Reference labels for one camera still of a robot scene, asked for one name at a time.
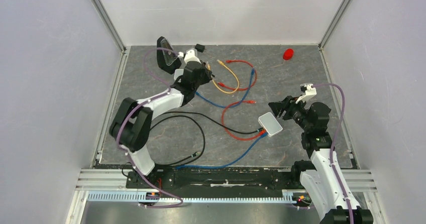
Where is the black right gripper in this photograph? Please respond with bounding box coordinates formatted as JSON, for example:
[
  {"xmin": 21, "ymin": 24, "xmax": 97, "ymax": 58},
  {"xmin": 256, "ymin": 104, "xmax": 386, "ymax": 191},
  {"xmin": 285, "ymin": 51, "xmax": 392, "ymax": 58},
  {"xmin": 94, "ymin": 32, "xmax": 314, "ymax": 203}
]
[{"xmin": 268, "ymin": 95, "xmax": 311, "ymax": 132}]

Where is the yellow ethernet cable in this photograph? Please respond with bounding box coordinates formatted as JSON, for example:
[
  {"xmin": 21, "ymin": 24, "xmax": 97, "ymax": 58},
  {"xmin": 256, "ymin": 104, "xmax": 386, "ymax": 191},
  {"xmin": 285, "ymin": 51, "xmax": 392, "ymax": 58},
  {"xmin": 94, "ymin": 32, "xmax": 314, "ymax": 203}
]
[{"xmin": 206, "ymin": 59, "xmax": 241, "ymax": 95}]

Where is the short red ethernet cable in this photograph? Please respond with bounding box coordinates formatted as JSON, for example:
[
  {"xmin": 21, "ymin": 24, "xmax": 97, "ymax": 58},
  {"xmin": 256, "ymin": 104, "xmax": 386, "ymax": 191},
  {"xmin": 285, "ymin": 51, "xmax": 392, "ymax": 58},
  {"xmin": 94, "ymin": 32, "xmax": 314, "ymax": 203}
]
[{"xmin": 217, "ymin": 59, "xmax": 258, "ymax": 91}]

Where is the long red ethernet cable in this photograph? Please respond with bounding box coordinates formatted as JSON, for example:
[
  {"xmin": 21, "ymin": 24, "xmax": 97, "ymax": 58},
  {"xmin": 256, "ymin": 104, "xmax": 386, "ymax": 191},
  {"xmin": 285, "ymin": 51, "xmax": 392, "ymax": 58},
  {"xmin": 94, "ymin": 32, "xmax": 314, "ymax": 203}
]
[{"xmin": 221, "ymin": 100, "xmax": 267, "ymax": 142}]

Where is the white network switch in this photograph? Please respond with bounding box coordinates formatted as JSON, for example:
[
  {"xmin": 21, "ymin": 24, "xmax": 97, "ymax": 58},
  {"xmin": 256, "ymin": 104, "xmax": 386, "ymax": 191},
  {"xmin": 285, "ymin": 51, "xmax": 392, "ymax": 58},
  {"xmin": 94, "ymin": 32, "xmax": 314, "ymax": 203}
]
[
  {"xmin": 173, "ymin": 69, "xmax": 184, "ymax": 80},
  {"xmin": 258, "ymin": 112, "xmax": 283, "ymax": 137}
]

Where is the long blue ethernet cable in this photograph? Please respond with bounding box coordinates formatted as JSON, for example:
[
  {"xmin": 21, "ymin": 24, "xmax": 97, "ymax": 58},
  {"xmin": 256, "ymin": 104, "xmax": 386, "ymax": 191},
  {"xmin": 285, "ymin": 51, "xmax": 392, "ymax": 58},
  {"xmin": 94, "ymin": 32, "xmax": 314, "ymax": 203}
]
[{"xmin": 174, "ymin": 133, "xmax": 269, "ymax": 170}]

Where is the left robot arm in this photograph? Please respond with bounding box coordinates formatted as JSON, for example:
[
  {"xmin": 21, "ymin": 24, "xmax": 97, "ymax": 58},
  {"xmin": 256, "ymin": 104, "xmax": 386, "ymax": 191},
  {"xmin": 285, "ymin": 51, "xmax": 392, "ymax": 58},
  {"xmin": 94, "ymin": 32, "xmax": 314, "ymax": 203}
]
[{"xmin": 109, "ymin": 61, "xmax": 212, "ymax": 188}]

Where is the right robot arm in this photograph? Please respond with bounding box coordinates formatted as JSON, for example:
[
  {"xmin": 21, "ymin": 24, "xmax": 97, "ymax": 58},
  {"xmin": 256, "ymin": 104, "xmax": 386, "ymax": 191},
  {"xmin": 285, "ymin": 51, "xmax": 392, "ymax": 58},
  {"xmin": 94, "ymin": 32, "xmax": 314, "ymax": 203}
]
[{"xmin": 268, "ymin": 96, "xmax": 374, "ymax": 223}]

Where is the black metronome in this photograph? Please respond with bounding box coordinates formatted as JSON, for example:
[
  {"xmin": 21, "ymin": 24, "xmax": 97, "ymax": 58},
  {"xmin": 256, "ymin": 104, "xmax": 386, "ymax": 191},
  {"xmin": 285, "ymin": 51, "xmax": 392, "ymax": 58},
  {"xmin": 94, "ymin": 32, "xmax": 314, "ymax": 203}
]
[{"xmin": 156, "ymin": 36, "xmax": 181, "ymax": 74}]

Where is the red round cap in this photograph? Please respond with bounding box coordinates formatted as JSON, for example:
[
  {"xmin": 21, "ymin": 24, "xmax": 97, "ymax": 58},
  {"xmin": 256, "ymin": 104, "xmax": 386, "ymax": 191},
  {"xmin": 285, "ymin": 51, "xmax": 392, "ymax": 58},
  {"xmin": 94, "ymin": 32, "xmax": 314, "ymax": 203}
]
[{"xmin": 282, "ymin": 48, "xmax": 294, "ymax": 61}]

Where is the black power adapter with cord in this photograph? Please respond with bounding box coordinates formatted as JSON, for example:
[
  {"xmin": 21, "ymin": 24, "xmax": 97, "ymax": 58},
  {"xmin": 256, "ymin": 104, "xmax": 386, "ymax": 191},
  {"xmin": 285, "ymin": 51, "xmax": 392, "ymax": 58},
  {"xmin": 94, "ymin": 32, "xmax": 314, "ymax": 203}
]
[{"xmin": 194, "ymin": 44, "xmax": 205, "ymax": 53}]

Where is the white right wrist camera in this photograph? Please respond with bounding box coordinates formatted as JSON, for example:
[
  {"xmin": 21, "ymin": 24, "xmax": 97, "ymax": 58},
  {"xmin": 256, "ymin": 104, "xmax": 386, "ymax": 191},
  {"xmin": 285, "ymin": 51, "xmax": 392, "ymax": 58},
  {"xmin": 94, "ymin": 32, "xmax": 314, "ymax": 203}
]
[{"xmin": 295, "ymin": 83, "xmax": 317, "ymax": 103}]

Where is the white slotted cable duct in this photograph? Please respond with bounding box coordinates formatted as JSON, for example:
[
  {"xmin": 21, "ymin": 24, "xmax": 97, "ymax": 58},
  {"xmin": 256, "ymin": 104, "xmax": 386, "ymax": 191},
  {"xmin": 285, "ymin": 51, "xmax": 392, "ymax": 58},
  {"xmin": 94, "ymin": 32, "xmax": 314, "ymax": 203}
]
[{"xmin": 87, "ymin": 191, "xmax": 294, "ymax": 204}]

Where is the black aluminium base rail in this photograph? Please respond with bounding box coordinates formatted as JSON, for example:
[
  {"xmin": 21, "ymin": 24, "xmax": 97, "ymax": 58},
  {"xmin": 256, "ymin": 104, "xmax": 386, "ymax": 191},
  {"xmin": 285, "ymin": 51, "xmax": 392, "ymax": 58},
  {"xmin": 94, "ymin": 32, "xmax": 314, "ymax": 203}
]
[{"xmin": 146, "ymin": 167, "xmax": 305, "ymax": 198}]

